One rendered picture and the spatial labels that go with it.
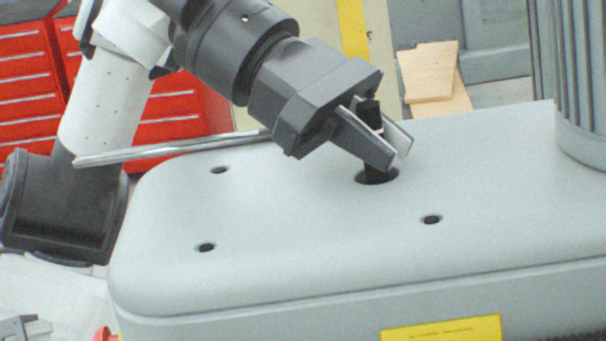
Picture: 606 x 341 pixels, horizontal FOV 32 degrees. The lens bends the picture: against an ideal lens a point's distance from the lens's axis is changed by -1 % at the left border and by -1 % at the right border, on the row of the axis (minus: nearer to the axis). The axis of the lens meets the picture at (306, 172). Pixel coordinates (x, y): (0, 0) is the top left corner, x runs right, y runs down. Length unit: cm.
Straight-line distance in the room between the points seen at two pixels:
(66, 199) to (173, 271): 55
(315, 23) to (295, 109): 180
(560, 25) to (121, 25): 36
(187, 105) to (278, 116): 480
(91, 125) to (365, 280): 57
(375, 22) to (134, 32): 174
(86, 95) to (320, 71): 45
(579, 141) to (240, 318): 29
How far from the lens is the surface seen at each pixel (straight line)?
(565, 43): 83
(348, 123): 84
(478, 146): 90
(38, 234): 135
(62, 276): 133
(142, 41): 91
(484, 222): 77
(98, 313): 131
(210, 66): 87
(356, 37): 262
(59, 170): 131
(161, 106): 566
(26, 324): 121
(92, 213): 133
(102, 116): 125
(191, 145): 98
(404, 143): 85
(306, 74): 85
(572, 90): 83
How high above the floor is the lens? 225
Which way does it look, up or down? 23 degrees down
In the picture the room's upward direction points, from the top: 10 degrees counter-clockwise
